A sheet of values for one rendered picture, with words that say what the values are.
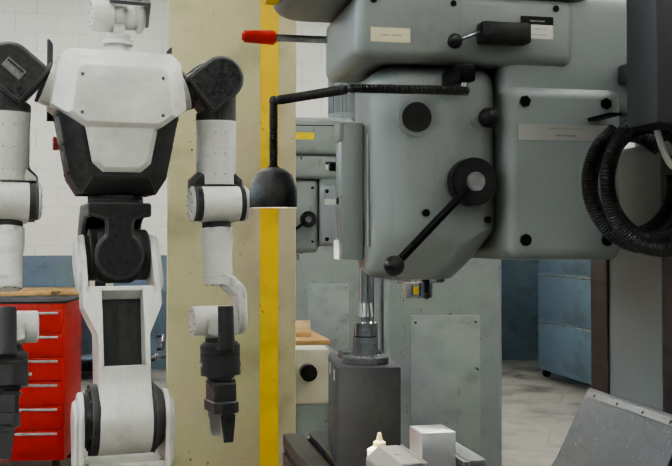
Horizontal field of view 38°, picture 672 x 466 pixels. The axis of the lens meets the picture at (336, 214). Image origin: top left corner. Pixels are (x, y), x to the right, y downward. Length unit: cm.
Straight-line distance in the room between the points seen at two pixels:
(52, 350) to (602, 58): 480
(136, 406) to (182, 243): 126
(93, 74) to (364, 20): 79
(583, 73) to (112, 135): 99
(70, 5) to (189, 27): 753
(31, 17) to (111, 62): 870
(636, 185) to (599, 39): 26
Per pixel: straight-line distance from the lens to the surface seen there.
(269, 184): 144
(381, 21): 143
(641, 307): 166
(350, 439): 186
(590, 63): 154
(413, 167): 144
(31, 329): 207
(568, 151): 150
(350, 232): 149
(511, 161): 146
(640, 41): 133
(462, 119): 147
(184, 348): 322
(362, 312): 188
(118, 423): 200
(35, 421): 606
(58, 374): 599
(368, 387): 185
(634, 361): 169
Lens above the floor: 137
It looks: 1 degrees up
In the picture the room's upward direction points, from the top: straight up
